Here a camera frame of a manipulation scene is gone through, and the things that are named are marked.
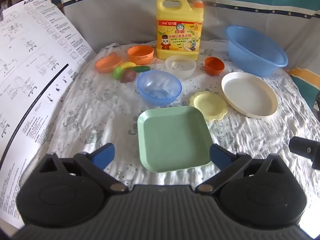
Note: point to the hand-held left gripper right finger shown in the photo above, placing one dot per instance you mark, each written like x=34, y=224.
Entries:
x=220, y=155

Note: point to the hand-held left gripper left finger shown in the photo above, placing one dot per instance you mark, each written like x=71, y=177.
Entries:
x=103, y=154

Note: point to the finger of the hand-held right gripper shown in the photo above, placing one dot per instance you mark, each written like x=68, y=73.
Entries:
x=303, y=148

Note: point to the green square plate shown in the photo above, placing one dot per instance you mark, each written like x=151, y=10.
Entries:
x=172, y=140

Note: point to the small orange bowl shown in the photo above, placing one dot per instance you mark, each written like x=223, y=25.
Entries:
x=213, y=66

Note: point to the clear plastic bowl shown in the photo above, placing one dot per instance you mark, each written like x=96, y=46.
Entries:
x=180, y=67

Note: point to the white printed cloth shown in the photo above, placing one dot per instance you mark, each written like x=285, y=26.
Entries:
x=100, y=110

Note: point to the yellow flower-shaped plate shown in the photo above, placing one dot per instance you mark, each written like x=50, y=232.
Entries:
x=210, y=105

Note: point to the white oval plate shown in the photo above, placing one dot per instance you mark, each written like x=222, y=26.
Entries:
x=247, y=95

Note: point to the green toy fruit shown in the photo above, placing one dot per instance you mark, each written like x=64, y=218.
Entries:
x=117, y=73

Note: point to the blue translucent bowl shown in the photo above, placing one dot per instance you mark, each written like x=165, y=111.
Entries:
x=160, y=90

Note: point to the orange toy pan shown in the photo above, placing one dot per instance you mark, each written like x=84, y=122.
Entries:
x=107, y=63

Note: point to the toy banana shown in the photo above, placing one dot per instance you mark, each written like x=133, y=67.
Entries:
x=127, y=65

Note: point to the toy cucumber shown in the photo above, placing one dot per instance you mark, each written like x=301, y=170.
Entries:
x=141, y=69

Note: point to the blue plastic basin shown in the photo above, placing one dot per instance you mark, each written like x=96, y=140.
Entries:
x=252, y=55

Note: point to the orange toy pot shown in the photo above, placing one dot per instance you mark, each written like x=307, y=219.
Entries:
x=140, y=55

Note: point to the white instruction sheet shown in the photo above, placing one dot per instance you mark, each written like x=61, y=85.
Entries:
x=30, y=67

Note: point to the yellow dish soap bottle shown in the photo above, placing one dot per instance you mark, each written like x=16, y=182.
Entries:
x=178, y=30

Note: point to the teal grey star-trim quilt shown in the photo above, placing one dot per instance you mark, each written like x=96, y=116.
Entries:
x=125, y=22

